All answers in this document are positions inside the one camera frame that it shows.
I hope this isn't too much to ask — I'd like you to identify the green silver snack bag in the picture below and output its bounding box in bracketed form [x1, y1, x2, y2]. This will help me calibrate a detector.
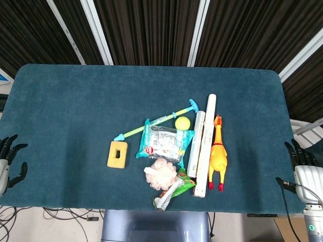
[152, 167, 197, 211]

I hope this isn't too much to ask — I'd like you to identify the blue white board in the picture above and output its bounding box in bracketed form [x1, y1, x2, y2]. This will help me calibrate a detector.
[0, 67, 15, 85]

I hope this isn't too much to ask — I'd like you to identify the teal clear snack bag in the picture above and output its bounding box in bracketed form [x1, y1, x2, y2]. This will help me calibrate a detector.
[136, 118, 195, 167]

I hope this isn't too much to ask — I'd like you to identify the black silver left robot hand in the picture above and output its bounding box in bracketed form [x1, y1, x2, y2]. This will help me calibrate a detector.
[0, 134, 28, 197]

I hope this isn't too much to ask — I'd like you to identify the yellow rubber chicken toy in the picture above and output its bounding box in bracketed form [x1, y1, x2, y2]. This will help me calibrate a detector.
[208, 113, 228, 193]

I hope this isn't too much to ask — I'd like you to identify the silver narrow wrap box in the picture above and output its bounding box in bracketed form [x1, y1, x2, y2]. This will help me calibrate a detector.
[187, 110, 205, 178]

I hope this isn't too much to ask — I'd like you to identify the brown cardboard piece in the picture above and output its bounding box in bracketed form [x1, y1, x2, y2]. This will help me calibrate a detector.
[274, 216, 307, 242]

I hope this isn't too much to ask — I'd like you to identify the teal table cloth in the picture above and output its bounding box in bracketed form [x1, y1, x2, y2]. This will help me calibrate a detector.
[0, 63, 303, 215]

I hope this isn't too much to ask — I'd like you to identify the white floor cable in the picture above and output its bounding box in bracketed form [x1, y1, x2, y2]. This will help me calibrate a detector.
[0, 205, 31, 242]

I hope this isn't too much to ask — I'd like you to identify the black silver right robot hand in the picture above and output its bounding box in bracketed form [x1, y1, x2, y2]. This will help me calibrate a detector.
[275, 138, 323, 205]

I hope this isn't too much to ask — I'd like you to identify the black floor cable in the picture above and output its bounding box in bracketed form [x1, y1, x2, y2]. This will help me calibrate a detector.
[42, 206, 104, 242]

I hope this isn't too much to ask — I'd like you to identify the wide white frame bar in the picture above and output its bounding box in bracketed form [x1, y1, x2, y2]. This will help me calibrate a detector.
[187, 0, 210, 68]
[80, 0, 114, 66]
[279, 32, 323, 83]

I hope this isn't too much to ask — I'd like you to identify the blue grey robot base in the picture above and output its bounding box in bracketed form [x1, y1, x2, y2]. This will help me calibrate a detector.
[100, 210, 210, 242]

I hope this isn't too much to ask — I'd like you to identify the pink bath sponge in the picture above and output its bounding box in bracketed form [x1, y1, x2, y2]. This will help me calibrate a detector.
[143, 158, 179, 191]

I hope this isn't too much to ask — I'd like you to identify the thin white frame bar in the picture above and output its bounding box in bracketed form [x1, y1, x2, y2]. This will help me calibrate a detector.
[46, 0, 86, 65]

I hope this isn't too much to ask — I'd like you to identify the white metal rack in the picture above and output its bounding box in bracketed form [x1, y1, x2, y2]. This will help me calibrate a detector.
[290, 118, 323, 144]

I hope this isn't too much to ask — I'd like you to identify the long white box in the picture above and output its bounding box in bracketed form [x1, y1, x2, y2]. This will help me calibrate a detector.
[193, 94, 217, 198]

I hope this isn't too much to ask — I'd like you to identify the yellow-orange block with rectangular hole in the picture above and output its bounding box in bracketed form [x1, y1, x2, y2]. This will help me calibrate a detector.
[106, 141, 129, 169]

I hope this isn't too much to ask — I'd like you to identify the yellow-green ball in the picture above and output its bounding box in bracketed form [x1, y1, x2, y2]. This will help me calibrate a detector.
[175, 117, 191, 131]

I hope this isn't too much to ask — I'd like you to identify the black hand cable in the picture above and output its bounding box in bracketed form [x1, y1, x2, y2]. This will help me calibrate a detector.
[282, 180, 305, 242]

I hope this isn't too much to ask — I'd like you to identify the black edge strip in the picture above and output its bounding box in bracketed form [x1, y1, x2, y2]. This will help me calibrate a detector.
[246, 213, 278, 219]

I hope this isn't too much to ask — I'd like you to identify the green blue toy water pump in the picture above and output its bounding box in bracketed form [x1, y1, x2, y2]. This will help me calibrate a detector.
[113, 99, 200, 142]

